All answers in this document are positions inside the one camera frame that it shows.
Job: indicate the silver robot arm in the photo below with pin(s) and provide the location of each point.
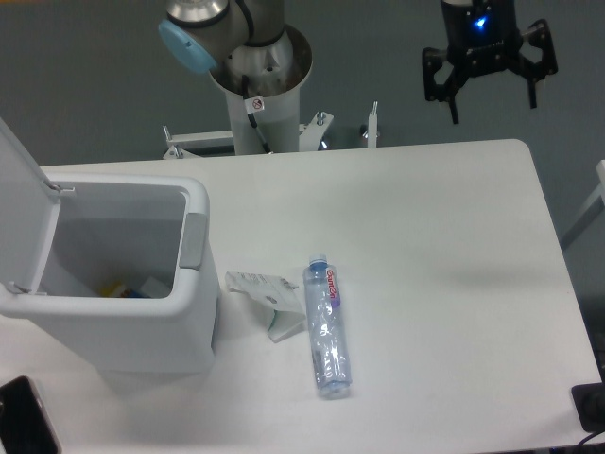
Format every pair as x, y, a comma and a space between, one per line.
260, 62

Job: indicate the white trash can lid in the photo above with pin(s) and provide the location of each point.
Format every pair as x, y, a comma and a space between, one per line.
30, 206

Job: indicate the black device with cable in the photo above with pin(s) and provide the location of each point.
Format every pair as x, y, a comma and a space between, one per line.
589, 402

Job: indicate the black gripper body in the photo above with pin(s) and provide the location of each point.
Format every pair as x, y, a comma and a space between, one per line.
483, 37

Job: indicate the white paper carton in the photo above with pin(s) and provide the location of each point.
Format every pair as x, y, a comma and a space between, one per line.
275, 296

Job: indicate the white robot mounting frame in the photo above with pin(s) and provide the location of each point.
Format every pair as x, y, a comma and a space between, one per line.
262, 133

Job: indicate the white plastic trash can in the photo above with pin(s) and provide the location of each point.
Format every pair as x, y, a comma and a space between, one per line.
128, 228

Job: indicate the black phone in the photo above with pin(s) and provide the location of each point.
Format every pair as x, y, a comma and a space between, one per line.
25, 427

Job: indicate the white table leg frame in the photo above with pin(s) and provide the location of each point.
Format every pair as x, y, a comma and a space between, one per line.
590, 209

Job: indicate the clear plastic water bottle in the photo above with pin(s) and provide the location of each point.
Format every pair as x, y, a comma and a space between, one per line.
328, 344

